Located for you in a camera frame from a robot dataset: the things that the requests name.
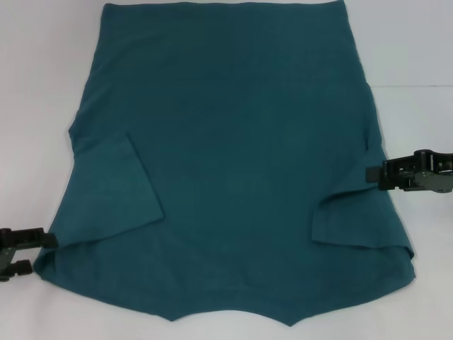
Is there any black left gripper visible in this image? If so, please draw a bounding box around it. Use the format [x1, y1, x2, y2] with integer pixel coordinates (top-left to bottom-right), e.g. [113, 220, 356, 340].
[0, 227, 59, 283]

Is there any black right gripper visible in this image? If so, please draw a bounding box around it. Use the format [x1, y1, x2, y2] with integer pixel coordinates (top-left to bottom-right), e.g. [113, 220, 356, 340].
[365, 149, 453, 196]

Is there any teal FREE print t-shirt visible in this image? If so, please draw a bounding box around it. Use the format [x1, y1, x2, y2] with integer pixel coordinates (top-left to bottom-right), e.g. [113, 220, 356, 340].
[39, 1, 415, 317]

